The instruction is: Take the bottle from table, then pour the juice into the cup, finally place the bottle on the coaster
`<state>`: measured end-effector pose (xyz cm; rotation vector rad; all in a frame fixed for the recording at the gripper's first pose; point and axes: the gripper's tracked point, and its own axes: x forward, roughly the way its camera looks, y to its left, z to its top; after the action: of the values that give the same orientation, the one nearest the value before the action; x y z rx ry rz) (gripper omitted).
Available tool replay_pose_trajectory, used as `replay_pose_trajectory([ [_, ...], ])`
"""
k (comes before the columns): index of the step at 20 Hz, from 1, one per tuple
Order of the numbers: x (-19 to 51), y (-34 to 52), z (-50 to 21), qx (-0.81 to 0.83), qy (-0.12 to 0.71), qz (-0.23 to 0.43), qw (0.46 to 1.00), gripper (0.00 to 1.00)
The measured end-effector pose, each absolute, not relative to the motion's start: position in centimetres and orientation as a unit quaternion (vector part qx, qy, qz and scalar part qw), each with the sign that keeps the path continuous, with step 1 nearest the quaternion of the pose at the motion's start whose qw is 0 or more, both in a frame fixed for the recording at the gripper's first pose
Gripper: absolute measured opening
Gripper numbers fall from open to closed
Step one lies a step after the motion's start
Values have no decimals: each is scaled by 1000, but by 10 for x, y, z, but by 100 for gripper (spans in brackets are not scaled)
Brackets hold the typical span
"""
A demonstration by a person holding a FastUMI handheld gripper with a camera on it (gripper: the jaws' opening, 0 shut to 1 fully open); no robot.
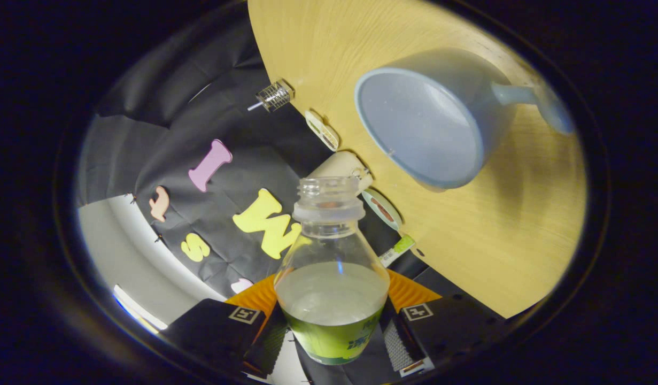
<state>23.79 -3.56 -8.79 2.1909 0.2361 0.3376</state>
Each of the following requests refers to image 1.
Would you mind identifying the white divided dish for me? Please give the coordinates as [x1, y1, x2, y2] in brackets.
[305, 110, 340, 152]

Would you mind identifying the tall white bottle green label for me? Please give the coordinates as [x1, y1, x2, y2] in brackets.
[378, 234, 416, 268]

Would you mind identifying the pale green plate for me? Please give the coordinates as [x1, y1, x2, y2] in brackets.
[361, 188, 404, 232]

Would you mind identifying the white toaster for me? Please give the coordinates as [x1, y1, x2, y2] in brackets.
[307, 150, 373, 196]

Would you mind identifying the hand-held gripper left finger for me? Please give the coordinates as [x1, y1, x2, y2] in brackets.
[158, 274, 289, 378]

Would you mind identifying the black backdrop cloth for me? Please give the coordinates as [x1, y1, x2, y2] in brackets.
[75, 11, 372, 300]

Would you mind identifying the brown food piece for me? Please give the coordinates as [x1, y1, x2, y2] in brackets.
[370, 197, 394, 222]

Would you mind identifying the pale grey-blue cup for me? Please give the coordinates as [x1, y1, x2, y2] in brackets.
[354, 47, 575, 192]

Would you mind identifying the clear juice bottle green label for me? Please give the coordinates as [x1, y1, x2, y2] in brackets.
[274, 176, 391, 366]

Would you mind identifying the wooden table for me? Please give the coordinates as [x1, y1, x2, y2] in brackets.
[247, 0, 589, 320]

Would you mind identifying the long ceiling light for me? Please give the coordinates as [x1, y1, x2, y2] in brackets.
[113, 284, 169, 332]

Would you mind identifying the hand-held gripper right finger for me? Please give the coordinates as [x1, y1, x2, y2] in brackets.
[382, 269, 508, 378]

